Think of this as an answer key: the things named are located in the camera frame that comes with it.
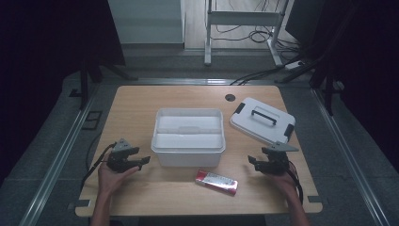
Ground white lid with black handle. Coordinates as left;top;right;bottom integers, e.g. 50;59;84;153
230;96;296;146

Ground tangle of black floor cables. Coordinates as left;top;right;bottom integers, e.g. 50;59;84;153
209;0;303;55

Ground black slanted stand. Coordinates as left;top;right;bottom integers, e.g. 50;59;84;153
276;6;347;117

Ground black tripod stand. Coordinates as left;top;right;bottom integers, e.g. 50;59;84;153
69;58;139;111

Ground white plastic storage box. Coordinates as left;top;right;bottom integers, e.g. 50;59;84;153
151;107;227;169

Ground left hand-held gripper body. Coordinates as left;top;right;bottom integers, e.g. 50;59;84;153
106;137;133;173

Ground right hand-held gripper cable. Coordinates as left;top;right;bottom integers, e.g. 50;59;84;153
286;159;305;205

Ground white cabinet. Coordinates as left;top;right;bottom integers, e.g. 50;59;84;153
107;0;186;45

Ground person's left hand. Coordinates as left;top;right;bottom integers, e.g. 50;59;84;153
98;158;140;197

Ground black power cables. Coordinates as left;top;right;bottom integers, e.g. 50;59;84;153
230;65;287;87

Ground white power strip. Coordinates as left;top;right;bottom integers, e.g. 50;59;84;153
283;59;306;71

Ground black floor outlet frame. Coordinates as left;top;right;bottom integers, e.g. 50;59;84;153
81;109;104;132

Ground red and white packet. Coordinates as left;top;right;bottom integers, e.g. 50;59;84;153
195;169;239;197

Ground person's right hand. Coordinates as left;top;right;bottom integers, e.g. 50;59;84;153
266;163;297;197

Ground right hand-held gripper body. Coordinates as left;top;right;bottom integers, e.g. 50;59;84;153
262;140;299;176

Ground dark monitor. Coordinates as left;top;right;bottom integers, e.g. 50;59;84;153
284;0;327;49

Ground white metal stand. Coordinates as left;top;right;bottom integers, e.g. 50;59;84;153
203;0;285;67

